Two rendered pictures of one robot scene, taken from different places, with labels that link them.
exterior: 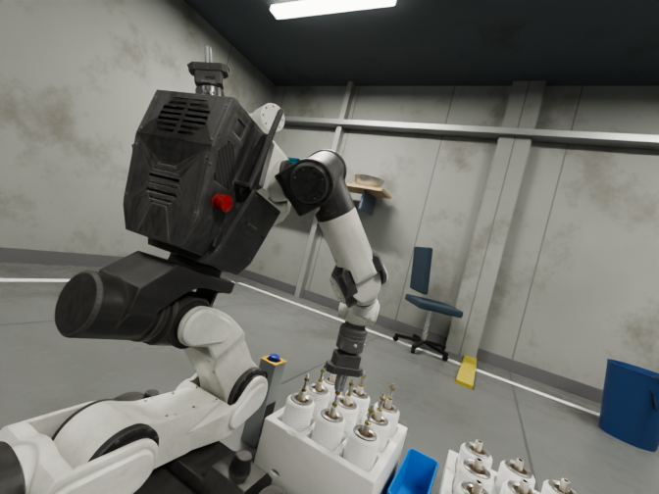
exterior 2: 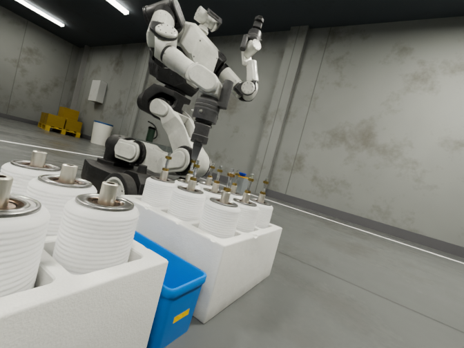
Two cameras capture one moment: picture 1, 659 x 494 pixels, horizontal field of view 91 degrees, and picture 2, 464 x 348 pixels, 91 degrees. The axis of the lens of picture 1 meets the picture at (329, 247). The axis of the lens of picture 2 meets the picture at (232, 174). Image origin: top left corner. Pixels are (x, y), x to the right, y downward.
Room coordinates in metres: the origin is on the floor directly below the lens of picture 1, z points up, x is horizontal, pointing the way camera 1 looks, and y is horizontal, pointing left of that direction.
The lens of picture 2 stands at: (1.24, -0.94, 0.35)
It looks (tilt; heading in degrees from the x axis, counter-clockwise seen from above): 2 degrees down; 94
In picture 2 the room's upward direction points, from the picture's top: 15 degrees clockwise
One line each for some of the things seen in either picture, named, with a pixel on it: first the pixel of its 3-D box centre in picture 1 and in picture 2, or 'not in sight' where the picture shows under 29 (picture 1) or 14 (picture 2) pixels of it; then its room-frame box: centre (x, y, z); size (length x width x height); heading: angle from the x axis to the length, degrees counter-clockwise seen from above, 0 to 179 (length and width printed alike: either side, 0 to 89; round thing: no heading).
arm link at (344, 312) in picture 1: (353, 318); (215, 95); (1.05, -0.13, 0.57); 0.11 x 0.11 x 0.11; 83
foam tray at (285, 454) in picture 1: (334, 447); (201, 238); (1.14, -0.19, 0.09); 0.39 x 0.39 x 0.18; 63
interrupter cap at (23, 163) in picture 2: (476, 492); (36, 166); (0.84, -0.52, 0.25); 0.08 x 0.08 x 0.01
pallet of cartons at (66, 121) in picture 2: not in sight; (61, 119); (-4.33, 5.32, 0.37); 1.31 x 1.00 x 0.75; 153
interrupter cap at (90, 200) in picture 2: (477, 450); (105, 202); (1.05, -0.63, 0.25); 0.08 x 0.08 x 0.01
